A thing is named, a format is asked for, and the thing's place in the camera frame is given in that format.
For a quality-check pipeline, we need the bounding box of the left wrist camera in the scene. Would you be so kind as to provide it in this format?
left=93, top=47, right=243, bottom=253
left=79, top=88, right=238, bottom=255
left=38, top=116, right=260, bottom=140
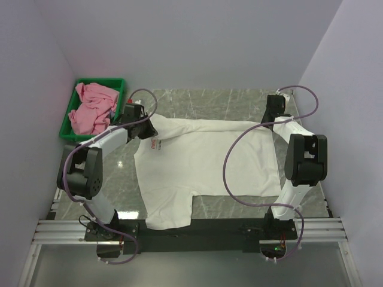
left=127, top=99, right=144, bottom=105

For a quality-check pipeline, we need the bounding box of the black base beam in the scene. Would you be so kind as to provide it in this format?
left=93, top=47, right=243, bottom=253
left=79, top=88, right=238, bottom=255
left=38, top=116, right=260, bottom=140
left=83, top=218, right=300, bottom=255

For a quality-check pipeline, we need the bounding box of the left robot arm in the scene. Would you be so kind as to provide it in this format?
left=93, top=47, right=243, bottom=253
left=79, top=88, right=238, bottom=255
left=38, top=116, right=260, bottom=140
left=57, top=103, right=157, bottom=240

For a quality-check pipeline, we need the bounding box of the white t-shirt with red print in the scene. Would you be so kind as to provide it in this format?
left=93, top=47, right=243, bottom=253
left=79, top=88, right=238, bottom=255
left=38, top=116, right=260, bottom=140
left=134, top=114, right=281, bottom=230

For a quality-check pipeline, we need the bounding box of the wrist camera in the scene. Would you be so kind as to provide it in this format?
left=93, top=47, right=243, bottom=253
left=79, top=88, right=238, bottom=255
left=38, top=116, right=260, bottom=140
left=276, top=89, right=290, bottom=105
left=127, top=99, right=144, bottom=105

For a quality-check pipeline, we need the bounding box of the aluminium rail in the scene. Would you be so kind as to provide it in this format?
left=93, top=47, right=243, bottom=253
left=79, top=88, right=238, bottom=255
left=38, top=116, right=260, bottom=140
left=32, top=218, right=348, bottom=245

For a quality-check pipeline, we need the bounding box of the pink t-shirt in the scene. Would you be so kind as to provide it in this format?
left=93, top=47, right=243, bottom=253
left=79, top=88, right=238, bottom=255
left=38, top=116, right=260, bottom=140
left=68, top=83, right=120, bottom=135

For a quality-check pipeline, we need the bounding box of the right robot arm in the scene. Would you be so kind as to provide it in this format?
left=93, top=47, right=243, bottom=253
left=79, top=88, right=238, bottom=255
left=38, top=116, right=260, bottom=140
left=262, top=94, right=327, bottom=239

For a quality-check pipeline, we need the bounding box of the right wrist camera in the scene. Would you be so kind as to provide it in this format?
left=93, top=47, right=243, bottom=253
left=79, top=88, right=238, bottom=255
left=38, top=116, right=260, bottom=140
left=276, top=89, right=290, bottom=105

